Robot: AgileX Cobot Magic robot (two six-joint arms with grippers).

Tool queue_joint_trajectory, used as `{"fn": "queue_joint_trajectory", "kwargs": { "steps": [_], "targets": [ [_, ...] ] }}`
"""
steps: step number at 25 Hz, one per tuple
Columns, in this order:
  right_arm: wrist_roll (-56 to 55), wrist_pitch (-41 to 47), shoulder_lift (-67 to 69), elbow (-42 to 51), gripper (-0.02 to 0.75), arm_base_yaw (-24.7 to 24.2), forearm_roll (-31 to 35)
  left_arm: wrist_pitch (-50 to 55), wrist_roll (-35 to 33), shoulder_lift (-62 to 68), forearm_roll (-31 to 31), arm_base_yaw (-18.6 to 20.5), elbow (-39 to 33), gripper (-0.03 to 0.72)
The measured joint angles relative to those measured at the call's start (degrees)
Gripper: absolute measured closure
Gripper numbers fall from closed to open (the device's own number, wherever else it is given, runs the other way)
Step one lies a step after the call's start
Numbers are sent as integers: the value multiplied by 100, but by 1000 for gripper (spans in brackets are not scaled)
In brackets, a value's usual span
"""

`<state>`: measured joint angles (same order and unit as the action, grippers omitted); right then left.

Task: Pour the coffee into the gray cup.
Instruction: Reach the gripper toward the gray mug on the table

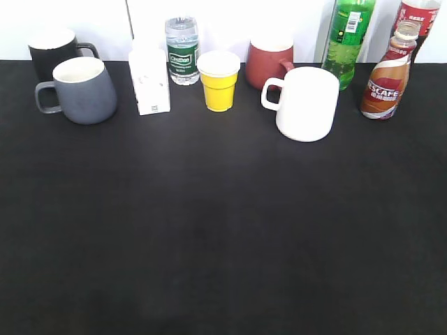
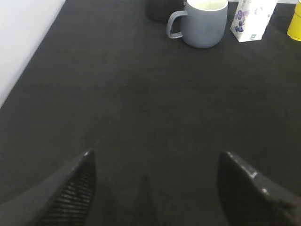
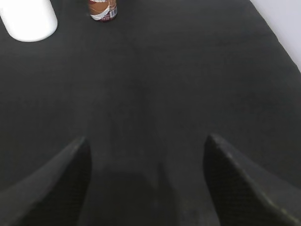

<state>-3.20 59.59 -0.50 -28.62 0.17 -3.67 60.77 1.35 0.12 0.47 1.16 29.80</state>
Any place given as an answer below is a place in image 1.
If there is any grey ceramic mug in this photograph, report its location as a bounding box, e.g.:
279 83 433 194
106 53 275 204
35 57 117 125

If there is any brown nescafe coffee bottle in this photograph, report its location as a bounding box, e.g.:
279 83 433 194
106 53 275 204
360 20 420 120

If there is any white ceramic mug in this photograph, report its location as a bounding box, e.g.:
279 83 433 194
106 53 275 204
261 66 339 142

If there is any red ceramic mug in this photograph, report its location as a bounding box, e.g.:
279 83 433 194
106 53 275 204
245 33 295 90

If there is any green sprite bottle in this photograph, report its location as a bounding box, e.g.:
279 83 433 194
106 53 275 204
322 0 376 91

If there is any black ceramic mug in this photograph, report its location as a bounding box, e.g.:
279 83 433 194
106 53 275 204
28 28 99 82

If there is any yellow plastic cup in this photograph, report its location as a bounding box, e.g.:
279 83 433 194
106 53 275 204
197 50 240 112

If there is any clear water bottle green label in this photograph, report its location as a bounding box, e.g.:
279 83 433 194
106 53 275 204
165 16 200 86

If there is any white plastic bottle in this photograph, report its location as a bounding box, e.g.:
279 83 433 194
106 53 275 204
129 39 170 116

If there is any red cola bottle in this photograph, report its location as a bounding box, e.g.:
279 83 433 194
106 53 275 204
390 0 443 64

